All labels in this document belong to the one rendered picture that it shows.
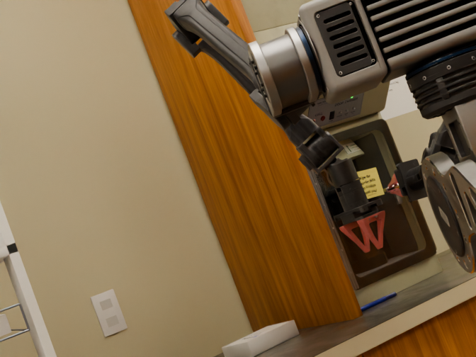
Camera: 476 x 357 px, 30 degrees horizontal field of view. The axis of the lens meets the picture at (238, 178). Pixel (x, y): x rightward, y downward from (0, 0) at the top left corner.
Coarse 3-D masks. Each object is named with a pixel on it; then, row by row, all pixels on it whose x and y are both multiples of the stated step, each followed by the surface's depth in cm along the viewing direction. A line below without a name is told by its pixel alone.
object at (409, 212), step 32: (352, 128) 238; (384, 128) 243; (352, 160) 235; (384, 160) 240; (384, 192) 238; (384, 224) 235; (416, 224) 240; (352, 256) 228; (384, 256) 233; (416, 256) 237
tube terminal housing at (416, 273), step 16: (256, 32) 233; (272, 32) 235; (336, 128) 237; (432, 256) 242; (400, 272) 236; (416, 272) 238; (432, 272) 241; (368, 288) 230; (384, 288) 232; (400, 288) 234
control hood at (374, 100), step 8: (376, 88) 237; (384, 88) 239; (320, 96) 225; (368, 96) 237; (376, 96) 239; (384, 96) 241; (368, 104) 238; (376, 104) 240; (384, 104) 243; (304, 112) 224; (368, 112) 240; (376, 112) 244; (344, 120) 236
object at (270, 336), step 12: (276, 324) 230; (288, 324) 224; (252, 336) 223; (264, 336) 219; (276, 336) 221; (288, 336) 223; (228, 348) 223; (240, 348) 219; (252, 348) 216; (264, 348) 218
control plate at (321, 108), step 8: (360, 96) 234; (320, 104) 226; (328, 104) 228; (336, 104) 230; (344, 104) 232; (352, 104) 234; (360, 104) 236; (312, 112) 226; (320, 112) 228; (328, 112) 230; (336, 112) 232; (344, 112) 234; (352, 112) 236; (360, 112) 238; (320, 120) 230; (328, 120) 231; (336, 120) 234
